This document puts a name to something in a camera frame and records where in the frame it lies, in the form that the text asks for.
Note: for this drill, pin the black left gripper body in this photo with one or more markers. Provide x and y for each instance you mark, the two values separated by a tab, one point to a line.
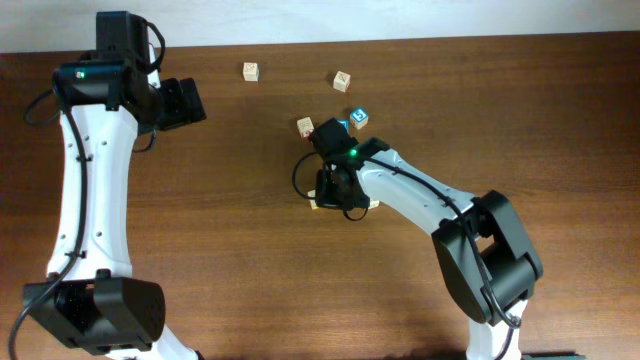
179	105

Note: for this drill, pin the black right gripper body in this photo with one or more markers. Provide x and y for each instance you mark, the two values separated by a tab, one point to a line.
331	194

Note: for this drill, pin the wooden block cluster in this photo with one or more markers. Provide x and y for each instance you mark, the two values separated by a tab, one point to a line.
312	202
305	127

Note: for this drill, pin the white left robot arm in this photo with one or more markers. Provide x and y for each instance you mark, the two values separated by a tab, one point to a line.
108	98

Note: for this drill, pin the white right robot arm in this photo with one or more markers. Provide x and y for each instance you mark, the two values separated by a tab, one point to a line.
489	264

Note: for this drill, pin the blue letter D block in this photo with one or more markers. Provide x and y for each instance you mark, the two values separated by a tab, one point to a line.
345	124

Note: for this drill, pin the blue number five block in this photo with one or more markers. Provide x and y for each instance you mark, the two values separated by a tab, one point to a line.
358	118

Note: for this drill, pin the wooden block far left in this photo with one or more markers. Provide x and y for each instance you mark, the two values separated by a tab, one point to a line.
251	72

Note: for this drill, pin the wooden block far right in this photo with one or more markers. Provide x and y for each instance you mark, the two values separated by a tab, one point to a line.
341	81

